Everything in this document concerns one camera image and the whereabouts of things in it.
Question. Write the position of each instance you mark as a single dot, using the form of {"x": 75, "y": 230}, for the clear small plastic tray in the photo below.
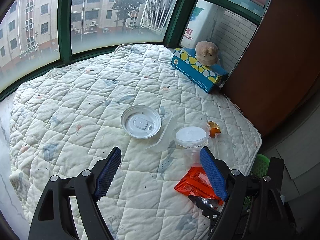
{"x": 224, "y": 148}

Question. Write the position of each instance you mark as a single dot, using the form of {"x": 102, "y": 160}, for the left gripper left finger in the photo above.
{"x": 53, "y": 218}

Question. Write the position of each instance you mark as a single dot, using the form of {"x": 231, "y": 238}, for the orange snack wrapper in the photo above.
{"x": 196, "y": 183}

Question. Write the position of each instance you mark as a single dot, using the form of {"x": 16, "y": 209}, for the clear rectangular plastic container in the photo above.
{"x": 161, "y": 141}

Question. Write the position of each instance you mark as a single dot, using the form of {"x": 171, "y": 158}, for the white round plastic lid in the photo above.
{"x": 141, "y": 122}

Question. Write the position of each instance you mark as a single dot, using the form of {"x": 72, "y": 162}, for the clear cup with white lid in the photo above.
{"x": 192, "y": 137}

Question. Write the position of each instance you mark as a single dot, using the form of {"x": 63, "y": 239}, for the green plastic basket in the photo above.
{"x": 260, "y": 166}

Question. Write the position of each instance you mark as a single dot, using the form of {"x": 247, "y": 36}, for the white quilted mattress pad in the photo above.
{"x": 68, "y": 119}

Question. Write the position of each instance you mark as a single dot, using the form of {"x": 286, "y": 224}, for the brown wooden wardrobe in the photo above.
{"x": 280, "y": 64}

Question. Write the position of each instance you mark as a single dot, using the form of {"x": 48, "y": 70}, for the beige plush toy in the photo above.
{"x": 206, "y": 53}

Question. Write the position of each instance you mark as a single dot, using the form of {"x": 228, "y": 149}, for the green window frame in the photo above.
{"x": 39, "y": 35}

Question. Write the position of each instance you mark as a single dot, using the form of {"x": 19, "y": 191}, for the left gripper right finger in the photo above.
{"x": 253, "y": 207}

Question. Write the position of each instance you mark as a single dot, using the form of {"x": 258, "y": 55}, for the orange peel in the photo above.
{"x": 214, "y": 129}

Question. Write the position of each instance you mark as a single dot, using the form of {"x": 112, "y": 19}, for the blue yellow tissue box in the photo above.
{"x": 206, "y": 78}

